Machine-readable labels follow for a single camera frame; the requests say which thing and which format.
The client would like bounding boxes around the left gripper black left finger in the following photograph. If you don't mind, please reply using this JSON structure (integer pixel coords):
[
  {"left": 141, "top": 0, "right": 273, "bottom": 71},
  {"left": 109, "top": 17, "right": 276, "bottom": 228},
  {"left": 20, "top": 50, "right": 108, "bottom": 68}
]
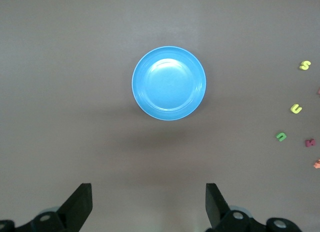
[{"left": 0, "top": 183, "right": 93, "bottom": 232}]

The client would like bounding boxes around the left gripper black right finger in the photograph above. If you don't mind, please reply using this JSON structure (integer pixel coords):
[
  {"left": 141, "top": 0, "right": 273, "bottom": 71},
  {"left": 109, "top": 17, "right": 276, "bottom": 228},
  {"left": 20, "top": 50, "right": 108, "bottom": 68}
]
[{"left": 205, "top": 183, "right": 300, "bottom": 232}]

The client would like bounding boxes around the blue plate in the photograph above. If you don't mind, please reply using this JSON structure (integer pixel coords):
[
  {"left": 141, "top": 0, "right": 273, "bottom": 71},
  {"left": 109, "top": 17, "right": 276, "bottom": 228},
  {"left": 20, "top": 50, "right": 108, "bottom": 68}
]
[{"left": 131, "top": 46, "right": 207, "bottom": 122}]

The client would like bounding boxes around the brown table cover sheet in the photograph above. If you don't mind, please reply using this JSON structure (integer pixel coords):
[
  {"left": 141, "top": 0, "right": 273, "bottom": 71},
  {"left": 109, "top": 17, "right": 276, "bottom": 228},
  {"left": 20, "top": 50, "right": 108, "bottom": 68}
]
[{"left": 0, "top": 0, "right": 320, "bottom": 232}]

